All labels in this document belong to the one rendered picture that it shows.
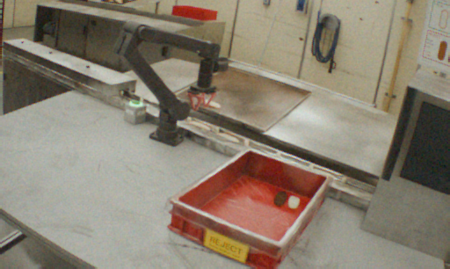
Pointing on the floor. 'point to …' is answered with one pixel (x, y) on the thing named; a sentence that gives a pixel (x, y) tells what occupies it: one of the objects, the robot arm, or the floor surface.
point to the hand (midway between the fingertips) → (199, 107)
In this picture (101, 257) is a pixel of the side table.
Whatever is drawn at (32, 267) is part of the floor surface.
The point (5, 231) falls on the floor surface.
